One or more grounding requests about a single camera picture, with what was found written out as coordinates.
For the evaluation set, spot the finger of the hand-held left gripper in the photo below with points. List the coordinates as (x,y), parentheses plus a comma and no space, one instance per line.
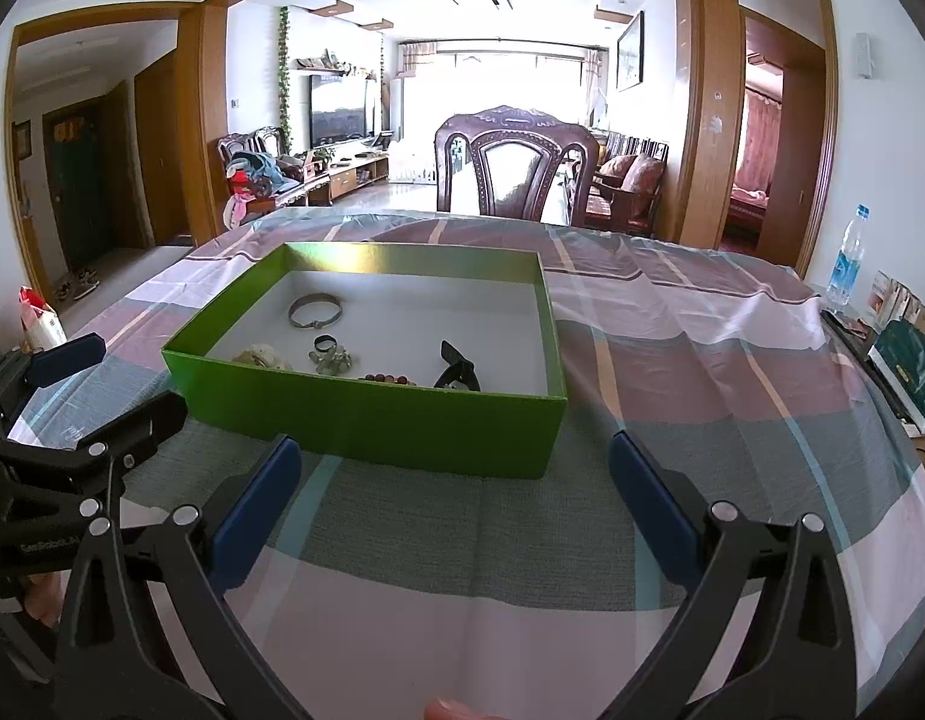
(144,420)
(65,360)

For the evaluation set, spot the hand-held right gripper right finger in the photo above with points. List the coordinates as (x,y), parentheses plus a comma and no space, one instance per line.
(657,517)

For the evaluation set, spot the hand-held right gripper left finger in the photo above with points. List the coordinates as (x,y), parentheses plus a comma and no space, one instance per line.
(256,517)

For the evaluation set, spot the green cardboard box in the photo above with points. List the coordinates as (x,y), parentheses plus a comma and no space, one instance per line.
(372,420)

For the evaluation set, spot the thin silver bangle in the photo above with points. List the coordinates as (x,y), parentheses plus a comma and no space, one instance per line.
(316,298)

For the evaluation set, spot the person's right hand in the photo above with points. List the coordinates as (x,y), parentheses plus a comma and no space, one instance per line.
(451,711)

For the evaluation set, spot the red and white bag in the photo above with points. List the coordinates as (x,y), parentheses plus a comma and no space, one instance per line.
(44,322)

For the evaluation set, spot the pair of shoes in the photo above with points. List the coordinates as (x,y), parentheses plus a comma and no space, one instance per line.
(80,286)

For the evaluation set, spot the plaid tablecloth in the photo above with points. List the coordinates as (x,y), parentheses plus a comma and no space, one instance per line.
(695,360)

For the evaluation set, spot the pile of clothes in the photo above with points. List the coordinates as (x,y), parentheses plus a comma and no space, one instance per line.
(256,172)

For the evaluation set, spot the wooden armchair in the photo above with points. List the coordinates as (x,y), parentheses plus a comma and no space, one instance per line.
(237,142)

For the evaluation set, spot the dark green box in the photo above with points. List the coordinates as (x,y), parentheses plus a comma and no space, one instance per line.
(909,371)

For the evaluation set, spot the clear water bottle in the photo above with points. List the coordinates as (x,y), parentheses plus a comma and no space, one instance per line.
(847,262)

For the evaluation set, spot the white carton packs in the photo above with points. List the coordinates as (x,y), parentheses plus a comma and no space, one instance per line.
(894,300)

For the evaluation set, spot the wooden television cabinet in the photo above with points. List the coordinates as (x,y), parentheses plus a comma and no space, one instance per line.
(357,176)

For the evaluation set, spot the wooden cushioned sofa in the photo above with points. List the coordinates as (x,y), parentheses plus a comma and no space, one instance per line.
(631,180)

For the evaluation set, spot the green ivy vine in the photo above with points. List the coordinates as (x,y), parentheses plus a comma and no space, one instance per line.
(285,75)

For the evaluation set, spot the flat screen television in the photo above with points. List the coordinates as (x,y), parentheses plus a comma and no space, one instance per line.
(339,112)

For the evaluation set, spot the carved wooden dining chair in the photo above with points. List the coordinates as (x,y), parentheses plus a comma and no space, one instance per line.
(515,165)

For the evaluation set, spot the wooden wall shelf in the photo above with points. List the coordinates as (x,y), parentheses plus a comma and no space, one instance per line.
(331,66)

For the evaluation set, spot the framed wall picture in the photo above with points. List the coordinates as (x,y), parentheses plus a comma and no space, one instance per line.
(630,52)

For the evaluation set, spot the white wall device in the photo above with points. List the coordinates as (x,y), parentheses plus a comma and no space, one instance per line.
(864,56)

